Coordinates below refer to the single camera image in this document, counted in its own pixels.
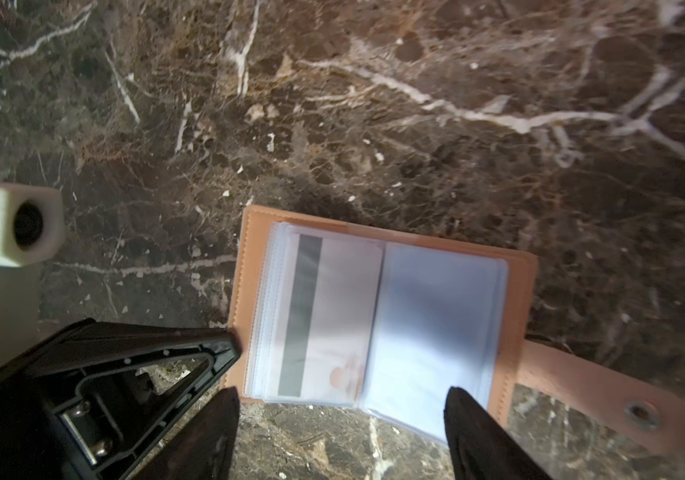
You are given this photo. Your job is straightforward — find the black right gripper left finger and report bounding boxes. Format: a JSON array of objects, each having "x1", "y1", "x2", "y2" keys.
[{"x1": 134, "y1": 387, "x2": 240, "y2": 480}]

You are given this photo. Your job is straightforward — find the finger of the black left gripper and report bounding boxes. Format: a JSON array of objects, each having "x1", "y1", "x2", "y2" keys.
[{"x1": 0, "y1": 319, "x2": 242, "y2": 479}]

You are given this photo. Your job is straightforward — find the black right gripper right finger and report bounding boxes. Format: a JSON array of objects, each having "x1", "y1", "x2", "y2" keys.
[{"x1": 444, "y1": 387, "x2": 551, "y2": 480}]

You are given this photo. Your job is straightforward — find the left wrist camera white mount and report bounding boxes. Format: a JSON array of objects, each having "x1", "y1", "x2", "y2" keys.
[{"x1": 0, "y1": 183, "x2": 66, "y2": 368}]

